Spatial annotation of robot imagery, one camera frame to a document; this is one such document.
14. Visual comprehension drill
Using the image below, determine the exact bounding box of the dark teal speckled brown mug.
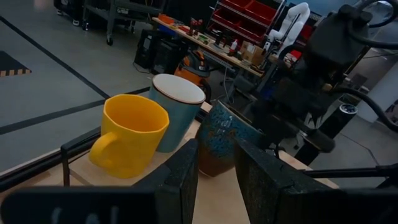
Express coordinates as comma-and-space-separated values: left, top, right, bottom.
195, 100, 265, 178

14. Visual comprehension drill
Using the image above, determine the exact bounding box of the orange shop vacuum black hose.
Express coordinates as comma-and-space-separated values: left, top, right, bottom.
173, 49, 213, 103

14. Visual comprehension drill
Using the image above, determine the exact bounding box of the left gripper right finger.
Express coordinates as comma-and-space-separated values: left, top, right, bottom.
233, 136, 340, 224

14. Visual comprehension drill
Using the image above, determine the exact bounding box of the pale teal mug white interior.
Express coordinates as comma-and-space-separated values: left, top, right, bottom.
148, 73, 206, 154

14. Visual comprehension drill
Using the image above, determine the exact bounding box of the yellow mug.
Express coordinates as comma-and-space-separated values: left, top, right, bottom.
88, 94, 170, 180

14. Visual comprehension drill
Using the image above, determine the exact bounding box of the cardboard box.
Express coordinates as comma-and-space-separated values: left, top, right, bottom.
240, 40, 266, 66

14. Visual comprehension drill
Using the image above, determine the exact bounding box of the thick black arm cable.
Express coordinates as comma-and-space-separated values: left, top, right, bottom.
331, 86, 398, 133

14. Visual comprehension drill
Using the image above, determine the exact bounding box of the black mat striped edge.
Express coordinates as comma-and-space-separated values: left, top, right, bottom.
0, 50, 32, 78

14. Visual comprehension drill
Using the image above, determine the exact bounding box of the red bin rack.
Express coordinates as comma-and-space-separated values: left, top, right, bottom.
211, 0, 315, 44

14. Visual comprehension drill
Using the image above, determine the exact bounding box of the black equipment case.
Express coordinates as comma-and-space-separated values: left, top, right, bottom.
133, 29, 189, 75

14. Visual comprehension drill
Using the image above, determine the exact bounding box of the black post silver cap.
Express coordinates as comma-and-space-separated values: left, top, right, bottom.
318, 103, 359, 141

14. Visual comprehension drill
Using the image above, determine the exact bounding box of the wooden top workbench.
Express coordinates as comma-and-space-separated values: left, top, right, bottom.
151, 17, 265, 78

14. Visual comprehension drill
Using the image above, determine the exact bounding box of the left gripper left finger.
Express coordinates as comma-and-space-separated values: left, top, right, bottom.
132, 138, 200, 224

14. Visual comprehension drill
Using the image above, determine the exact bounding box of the black aluminium table frame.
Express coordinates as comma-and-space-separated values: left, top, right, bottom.
0, 136, 100, 192

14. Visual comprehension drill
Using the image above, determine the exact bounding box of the grey metal cart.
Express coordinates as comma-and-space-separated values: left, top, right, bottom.
81, 0, 165, 47

